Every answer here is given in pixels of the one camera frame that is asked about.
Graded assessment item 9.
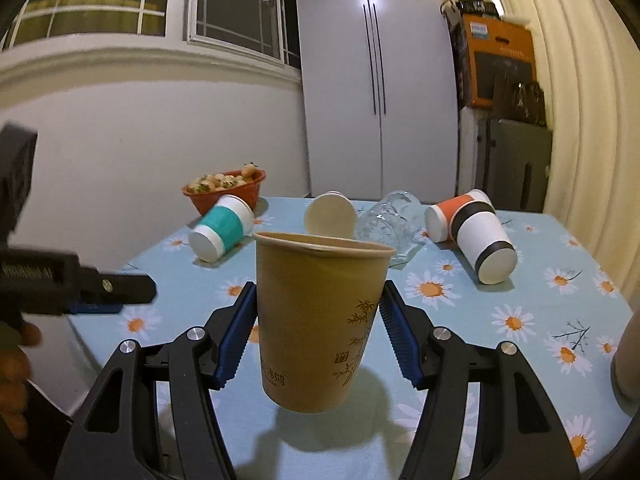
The brown kraft paper cup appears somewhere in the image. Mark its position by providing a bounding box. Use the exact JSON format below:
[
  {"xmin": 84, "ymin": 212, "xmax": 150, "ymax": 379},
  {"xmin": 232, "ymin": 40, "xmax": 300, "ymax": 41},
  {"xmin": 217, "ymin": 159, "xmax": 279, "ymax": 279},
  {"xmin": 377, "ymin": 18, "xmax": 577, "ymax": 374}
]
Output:
[{"xmin": 255, "ymin": 232, "xmax": 395, "ymax": 413}]

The white ceramic cup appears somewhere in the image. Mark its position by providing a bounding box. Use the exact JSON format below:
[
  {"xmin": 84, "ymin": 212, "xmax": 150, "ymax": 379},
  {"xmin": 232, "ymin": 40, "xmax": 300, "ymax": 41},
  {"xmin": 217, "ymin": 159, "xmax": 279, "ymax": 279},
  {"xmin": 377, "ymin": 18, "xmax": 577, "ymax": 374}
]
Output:
[{"xmin": 611, "ymin": 310, "xmax": 640, "ymax": 415}]

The teal white paper cup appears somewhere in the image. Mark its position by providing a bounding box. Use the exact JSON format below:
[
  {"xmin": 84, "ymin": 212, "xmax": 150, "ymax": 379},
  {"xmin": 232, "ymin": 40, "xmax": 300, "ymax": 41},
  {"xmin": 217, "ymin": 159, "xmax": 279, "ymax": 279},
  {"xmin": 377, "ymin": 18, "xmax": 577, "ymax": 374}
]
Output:
[{"xmin": 189, "ymin": 195, "xmax": 254, "ymax": 263}]

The black white paper cup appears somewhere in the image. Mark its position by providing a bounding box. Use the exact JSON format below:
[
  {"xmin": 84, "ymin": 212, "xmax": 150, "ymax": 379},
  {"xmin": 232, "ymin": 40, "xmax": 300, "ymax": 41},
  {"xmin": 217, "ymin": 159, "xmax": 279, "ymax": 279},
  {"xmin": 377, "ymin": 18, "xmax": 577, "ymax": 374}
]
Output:
[{"xmin": 449, "ymin": 200, "xmax": 518, "ymax": 285}]

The orange white paper cup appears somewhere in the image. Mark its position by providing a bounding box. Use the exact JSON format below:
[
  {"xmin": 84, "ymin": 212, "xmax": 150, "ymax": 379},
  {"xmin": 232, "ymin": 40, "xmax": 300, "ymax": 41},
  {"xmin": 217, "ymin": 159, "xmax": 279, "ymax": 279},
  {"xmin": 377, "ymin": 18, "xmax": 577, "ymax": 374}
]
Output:
[{"xmin": 424, "ymin": 188, "xmax": 492, "ymax": 243}]

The pink white paper cup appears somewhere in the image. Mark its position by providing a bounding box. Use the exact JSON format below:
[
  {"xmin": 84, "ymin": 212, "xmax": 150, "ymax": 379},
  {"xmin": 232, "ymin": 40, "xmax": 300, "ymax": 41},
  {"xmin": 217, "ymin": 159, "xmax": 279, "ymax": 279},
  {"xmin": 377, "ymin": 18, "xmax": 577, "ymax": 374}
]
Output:
[{"xmin": 304, "ymin": 191, "xmax": 358, "ymax": 238}]

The left hand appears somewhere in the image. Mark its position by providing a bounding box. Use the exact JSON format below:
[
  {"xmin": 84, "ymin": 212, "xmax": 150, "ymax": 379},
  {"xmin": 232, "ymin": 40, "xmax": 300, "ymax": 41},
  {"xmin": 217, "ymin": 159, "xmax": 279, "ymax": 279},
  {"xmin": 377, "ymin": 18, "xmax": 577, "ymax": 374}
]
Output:
[{"xmin": 1, "ymin": 322, "xmax": 42, "ymax": 440}]

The blue daisy tablecloth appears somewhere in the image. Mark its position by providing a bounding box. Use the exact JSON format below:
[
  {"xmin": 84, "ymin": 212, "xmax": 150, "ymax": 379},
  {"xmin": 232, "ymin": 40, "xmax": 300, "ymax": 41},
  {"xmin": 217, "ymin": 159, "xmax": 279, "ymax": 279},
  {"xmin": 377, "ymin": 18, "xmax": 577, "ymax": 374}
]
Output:
[{"xmin": 55, "ymin": 197, "xmax": 639, "ymax": 479}]

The orange bowl of fruit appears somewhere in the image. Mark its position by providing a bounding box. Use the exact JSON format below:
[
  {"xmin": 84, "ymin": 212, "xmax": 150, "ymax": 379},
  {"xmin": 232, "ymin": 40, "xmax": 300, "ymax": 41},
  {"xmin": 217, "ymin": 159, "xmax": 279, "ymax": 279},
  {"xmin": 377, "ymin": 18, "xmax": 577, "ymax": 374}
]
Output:
[{"xmin": 182, "ymin": 162, "xmax": 266, "ymax": 216}]

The clear glass tumbler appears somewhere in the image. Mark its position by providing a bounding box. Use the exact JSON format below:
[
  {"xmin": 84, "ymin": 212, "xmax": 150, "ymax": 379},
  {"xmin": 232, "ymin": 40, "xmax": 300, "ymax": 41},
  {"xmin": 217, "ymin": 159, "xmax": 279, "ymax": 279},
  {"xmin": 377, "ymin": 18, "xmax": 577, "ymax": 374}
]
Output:
[{"xmin": 354, "ymin": 191, "xmax": 425, "ymax": 266}]

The dark grey suitcase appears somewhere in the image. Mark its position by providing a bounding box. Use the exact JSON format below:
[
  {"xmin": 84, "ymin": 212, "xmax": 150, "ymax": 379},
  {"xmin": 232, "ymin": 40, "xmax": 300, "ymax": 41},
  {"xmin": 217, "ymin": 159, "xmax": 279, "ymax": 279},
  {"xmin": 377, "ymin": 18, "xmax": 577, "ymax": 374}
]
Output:
[{"xmin": 457, "ymin": 106, "xmax": 553, "ymax": 212}]

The white framed window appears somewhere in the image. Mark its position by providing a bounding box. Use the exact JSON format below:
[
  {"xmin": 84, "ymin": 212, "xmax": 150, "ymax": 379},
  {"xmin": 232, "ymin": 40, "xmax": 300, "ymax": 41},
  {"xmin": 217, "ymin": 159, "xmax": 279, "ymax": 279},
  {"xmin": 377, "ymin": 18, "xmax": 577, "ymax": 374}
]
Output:
[{"xmin": 1, "ymin": 0, "xmax": 300, "ymax": 68}]

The dark brown handbag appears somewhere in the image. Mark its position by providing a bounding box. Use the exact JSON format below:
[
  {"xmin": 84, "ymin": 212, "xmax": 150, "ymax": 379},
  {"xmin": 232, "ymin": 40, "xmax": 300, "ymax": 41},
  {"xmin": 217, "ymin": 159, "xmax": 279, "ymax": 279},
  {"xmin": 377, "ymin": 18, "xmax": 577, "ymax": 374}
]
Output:
[{"xmin": 491, "ymin": 73, "xmax": 547, "ymax": 128}]

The white two-door cabinet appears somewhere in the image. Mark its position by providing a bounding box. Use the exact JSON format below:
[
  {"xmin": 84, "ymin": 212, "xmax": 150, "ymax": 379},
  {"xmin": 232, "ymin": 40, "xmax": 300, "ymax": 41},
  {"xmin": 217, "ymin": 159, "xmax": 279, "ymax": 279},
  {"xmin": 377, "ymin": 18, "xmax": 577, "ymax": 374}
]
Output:
[{"xmin": 297, "ymin": 0, "xmax": 458, "ymax": 203}]

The orange black cardboard box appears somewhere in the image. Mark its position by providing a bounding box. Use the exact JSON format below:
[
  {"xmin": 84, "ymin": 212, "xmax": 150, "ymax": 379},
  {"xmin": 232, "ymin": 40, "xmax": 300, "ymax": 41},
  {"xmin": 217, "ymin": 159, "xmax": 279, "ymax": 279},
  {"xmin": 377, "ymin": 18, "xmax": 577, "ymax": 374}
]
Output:
[{"xmin": 454, "ymin": 14, "xmax": 536, "ymax": 108}]

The cream yellow curtain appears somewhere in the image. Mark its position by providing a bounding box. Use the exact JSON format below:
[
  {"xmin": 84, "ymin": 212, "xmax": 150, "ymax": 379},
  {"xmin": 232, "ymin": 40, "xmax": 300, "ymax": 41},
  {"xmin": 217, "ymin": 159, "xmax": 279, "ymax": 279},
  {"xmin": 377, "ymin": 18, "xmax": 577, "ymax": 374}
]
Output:
[{"xmin": 501, "ymin": 0, "xmax": 639, "ymax": 298}]

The black bag on box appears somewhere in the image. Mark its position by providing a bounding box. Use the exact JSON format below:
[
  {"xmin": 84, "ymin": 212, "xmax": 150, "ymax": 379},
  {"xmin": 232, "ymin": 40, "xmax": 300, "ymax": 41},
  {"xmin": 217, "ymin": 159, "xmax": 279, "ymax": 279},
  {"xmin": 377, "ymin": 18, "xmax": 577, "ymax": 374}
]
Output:
[{"xmin": 439, "ymin": 0, "xmax": 500, "ymax": 32}]

